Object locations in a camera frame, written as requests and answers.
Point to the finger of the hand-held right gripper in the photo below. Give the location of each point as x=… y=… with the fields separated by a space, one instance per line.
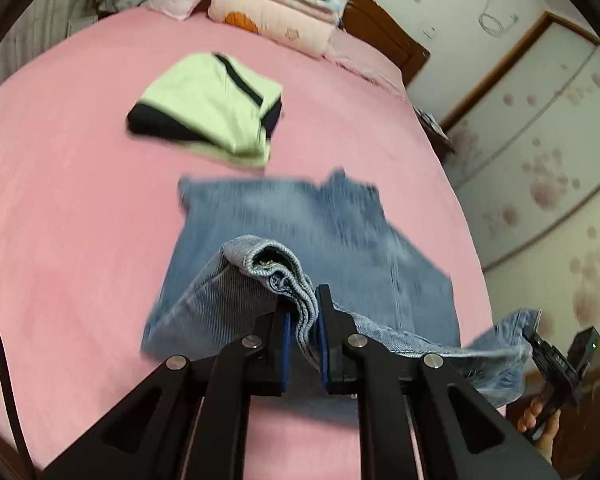
x=535 y=341

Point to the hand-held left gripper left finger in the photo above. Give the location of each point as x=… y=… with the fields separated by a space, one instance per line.
x=285 y=355

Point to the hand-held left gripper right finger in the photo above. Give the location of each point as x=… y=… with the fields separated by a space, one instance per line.
x=324 y=345

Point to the blue denim jacket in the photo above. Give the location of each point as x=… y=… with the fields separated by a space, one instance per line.
x=330 y=240

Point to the person's right hand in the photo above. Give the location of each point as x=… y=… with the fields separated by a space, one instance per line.
x=546 y=435

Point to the floral sliding wardrobe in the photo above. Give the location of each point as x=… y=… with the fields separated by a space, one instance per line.
x=555 y=160

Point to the brown wooden nightstand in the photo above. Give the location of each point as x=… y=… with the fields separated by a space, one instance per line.
x=437 y=137

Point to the white papers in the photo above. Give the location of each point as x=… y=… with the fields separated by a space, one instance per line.
x=426 y=119

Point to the pink bed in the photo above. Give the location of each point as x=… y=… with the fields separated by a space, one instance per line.
x=80 y=210

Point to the folded green and black garment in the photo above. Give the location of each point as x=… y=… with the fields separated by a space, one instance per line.
x=200 y=95

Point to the pink pillow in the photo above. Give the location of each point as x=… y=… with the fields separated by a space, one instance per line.
x=360 y=57

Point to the brown wooden headboard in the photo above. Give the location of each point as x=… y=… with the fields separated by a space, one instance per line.
x=385 y=35

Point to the folded pink quilt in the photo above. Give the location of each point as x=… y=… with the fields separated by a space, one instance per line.
x=275 y=20

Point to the pale curtain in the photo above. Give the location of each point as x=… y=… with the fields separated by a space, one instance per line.
x=25 y=35

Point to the white wall switch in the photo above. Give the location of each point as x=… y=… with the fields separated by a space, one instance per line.
x=430 y=33

